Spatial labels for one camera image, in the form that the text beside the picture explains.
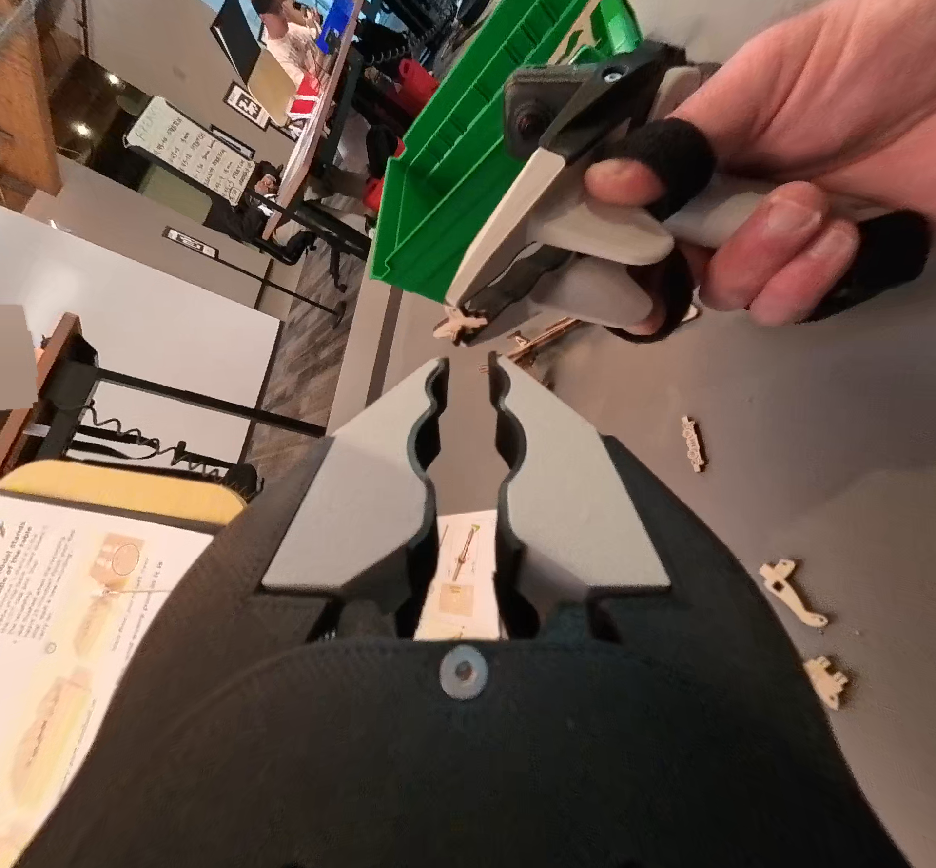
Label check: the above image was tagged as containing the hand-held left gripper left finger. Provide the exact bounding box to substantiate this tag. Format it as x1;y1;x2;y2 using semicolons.
262;358;449;617

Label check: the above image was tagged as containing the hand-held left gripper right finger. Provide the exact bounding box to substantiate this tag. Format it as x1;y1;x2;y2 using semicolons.
488;352;670;628

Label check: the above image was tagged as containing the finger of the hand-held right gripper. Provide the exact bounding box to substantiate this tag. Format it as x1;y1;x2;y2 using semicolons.
530;206;674;324
446;150;571;317

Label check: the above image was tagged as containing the assembled wooden model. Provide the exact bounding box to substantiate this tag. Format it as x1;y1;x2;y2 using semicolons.
505;316;586;366

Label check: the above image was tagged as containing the small wooden model part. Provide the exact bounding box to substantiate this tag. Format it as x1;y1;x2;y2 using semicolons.
803;656;851;712
759;557;831;629

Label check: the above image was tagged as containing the person's right hand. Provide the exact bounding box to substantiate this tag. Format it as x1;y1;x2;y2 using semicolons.
585;0;936;328

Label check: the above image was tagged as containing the long notched wooden part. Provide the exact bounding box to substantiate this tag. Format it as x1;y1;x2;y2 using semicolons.
680;415;709;474

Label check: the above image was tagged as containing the long wooden top desk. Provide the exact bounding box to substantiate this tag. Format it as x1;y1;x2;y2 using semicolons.
259;0;389;240

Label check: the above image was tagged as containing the blue plastic bin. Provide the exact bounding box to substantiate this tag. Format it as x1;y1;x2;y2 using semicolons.
318;0;359;54

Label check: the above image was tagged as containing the white partition panel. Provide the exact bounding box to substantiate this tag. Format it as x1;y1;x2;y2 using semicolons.
0;209;282;470

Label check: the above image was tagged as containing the black white marker sign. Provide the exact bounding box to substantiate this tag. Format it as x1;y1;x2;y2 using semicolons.
164;226;220;260
223;82;268;127

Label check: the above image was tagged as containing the printed instruction sheet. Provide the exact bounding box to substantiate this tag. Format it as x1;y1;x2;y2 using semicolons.
0;491;216;821

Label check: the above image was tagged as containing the whiteboard with writing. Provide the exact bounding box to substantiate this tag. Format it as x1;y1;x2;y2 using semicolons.
124;96;254;207

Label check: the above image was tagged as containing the black coiled cable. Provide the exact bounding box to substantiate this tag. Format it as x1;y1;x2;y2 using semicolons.
79;400;238;478

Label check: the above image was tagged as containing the black desk frame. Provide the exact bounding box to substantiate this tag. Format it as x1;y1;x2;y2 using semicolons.
40;312;326;489

